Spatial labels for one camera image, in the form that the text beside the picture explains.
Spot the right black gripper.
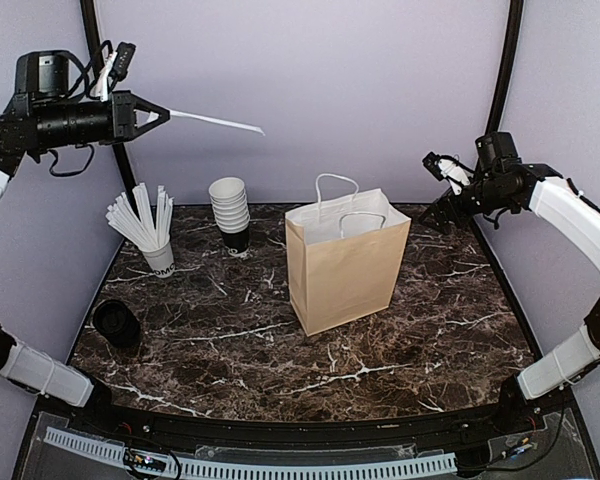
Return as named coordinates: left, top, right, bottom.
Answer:
left=419, top=176, right=516, bottom=234

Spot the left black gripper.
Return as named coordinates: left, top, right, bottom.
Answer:
left=30, top=86, right=168, bottom=148

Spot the single white straw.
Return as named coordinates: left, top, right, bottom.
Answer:
left=169, top=109, right=266, bottom=136

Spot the brown paper bag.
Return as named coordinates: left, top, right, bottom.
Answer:
left=285, top=173, right=411, bottom=336

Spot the stack of paper cups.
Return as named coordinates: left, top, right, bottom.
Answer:
left=208, top=177, right=250, bottom=257

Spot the stack of black lids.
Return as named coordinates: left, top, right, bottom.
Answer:
left=92, top=300, right=141, bottom=348

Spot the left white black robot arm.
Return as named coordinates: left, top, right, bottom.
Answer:
left=0, top=91, right=170, bottom=436

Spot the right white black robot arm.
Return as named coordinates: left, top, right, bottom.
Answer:
left=421, top=154, right=600, bottom=434

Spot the white cup holding straws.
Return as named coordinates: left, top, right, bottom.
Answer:
left=141, top=240, right=175, bottom=279

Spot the left black frame post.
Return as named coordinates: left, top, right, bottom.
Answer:
left=79, top=0, right=139, bottom=205

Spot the black frame post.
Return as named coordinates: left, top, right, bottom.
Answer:
left=485, top=0, right=524, bottom=134
left=79, top=0, right=139, bottom=205

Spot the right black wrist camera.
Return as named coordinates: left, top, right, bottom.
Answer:
left=475, top=131, right=519, bottom=171

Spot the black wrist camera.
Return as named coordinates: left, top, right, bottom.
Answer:
left=14, top=50, right=73, bottom=101
left=475, top=131, right=519, bottom=171

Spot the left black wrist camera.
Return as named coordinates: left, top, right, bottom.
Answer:
left=14, top=50, right=73, bottom=101

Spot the right black frame post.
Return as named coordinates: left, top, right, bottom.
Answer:
left=485, top=0, right=524, bottom=134

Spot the black curved front rail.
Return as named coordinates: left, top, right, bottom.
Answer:
left=36, top=391, right=574, bottom=451

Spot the grey slotted cable duct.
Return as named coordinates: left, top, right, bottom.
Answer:
left=43, top=427, right=457, bottom=479

